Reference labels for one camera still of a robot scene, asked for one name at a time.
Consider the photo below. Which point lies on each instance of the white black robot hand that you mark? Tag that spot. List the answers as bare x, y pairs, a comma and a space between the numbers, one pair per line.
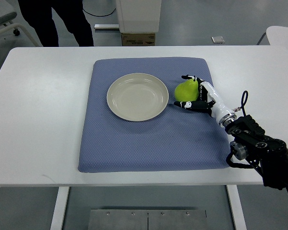
210, 102

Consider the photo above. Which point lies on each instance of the green pear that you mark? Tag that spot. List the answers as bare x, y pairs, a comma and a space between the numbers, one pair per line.
188, 90

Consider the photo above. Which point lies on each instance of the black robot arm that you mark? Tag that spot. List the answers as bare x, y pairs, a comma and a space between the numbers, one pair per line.
253, 149

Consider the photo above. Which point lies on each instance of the small grey floor plate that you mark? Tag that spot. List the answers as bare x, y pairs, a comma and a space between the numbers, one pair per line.
217, 39

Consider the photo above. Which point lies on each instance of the beige round plate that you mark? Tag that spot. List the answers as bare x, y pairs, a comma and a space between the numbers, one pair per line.
137, 97

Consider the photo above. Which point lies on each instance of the blue textured mat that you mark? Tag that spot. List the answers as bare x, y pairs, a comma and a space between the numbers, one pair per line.
176, 140

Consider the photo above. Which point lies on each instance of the white side table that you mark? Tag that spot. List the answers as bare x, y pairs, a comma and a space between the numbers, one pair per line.
277, 35

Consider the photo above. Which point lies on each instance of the cardboard box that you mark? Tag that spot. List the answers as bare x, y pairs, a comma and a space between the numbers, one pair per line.
141, 39

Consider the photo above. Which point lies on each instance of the white machine cabinet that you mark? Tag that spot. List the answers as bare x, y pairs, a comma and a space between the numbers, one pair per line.
138, 16

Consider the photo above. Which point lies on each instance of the right white table leg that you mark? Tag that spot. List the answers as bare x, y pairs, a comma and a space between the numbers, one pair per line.
236, 207

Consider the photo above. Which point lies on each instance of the white table leg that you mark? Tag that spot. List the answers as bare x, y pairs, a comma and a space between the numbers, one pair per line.
60, 208
236, 207

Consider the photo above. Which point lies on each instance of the left white table leg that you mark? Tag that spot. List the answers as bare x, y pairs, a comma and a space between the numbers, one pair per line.
60, 208

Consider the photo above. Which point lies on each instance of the grey wheeled cart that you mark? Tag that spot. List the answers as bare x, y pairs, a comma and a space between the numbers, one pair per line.
6, 24

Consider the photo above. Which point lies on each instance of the silver floor rail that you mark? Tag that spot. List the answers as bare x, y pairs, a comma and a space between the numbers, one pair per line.
106, 27

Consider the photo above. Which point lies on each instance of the metal base plate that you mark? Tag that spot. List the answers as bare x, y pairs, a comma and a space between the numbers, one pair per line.
153, 219

